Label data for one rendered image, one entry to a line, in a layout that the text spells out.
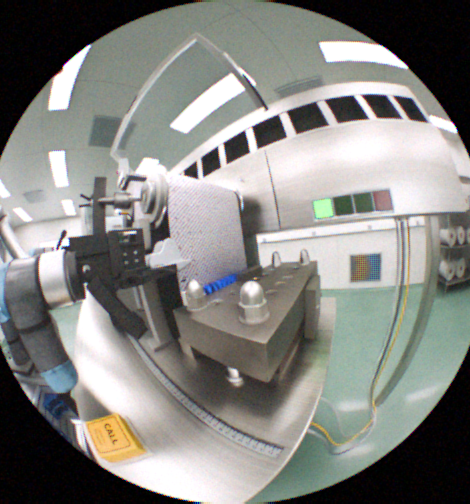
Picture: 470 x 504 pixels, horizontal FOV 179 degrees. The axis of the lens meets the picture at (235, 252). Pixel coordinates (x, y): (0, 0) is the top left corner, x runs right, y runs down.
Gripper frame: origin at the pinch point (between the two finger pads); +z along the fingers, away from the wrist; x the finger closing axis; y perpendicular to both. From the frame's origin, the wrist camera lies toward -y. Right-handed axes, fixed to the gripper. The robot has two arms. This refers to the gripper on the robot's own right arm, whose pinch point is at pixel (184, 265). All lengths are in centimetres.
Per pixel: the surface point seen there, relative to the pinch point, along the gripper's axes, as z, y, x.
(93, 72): -58, 171, 66
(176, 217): -0.5, 9.6, -0.2
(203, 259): 4.9, 0.3, -0.3
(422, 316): 46, -37, -71
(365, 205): 29.4, 8.5, -36.3
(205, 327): -6.5, -6.6, -11.9
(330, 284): 263, -95, -18
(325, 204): 29.4, 10.4, -24.9
